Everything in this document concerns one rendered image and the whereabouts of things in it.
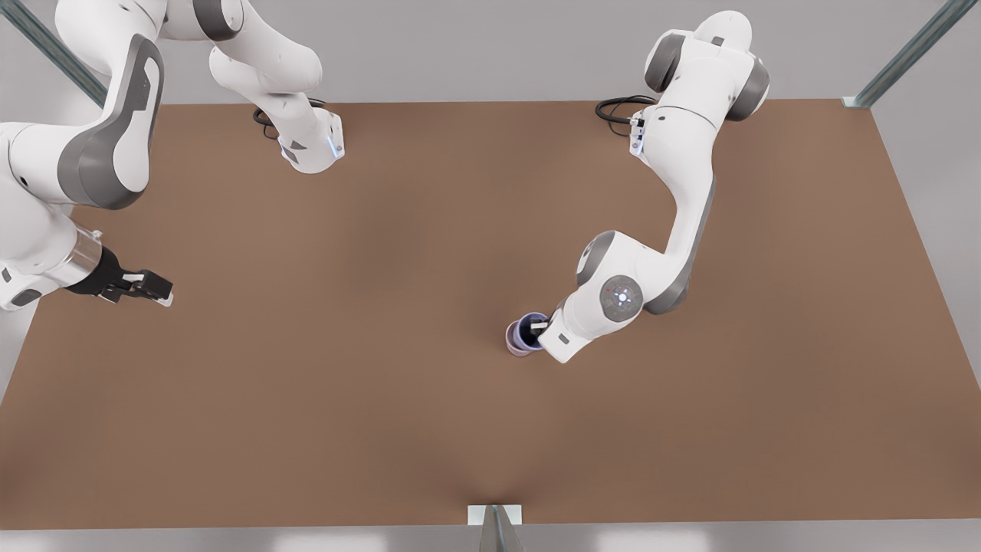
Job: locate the purple cup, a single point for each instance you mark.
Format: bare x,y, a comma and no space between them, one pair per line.
526,331

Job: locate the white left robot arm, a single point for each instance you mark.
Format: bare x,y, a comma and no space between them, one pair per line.
690,169

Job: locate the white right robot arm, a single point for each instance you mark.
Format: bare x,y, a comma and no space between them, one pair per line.
115,146

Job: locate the pink cup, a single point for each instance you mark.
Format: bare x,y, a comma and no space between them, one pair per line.
512,341

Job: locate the silver frame post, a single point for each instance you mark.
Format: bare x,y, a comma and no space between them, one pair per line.
904,57
497,529
54,50

